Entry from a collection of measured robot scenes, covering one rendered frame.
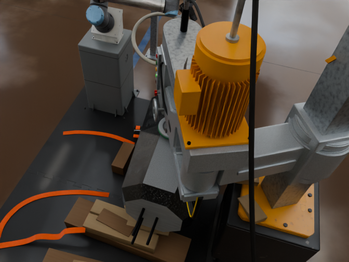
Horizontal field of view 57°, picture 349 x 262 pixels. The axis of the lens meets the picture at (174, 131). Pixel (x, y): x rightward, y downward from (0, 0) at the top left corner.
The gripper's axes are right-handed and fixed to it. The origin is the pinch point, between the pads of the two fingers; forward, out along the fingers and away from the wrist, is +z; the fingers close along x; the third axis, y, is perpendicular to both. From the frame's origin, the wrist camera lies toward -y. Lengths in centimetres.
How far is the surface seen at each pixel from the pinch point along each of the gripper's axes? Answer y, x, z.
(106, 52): 36, 54, 49
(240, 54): -80, 72, -132
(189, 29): -36, 41, -66
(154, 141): -62, 77, 14
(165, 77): -46, 63, -48
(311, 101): -107, 25, -82
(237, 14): -71, 67, -138
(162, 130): -60, 69, 7
